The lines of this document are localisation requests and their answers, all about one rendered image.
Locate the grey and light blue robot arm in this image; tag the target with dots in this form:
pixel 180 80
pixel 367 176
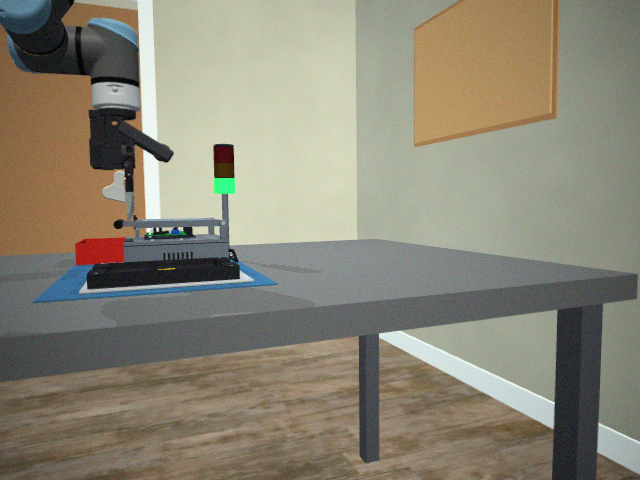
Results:
pixel 107 50

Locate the red bin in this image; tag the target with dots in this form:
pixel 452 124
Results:
pixel 100 250

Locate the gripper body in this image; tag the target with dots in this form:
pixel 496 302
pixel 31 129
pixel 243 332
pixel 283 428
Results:
pixel 105 154

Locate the green circuit board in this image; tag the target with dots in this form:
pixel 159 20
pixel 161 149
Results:
pixel 166 233

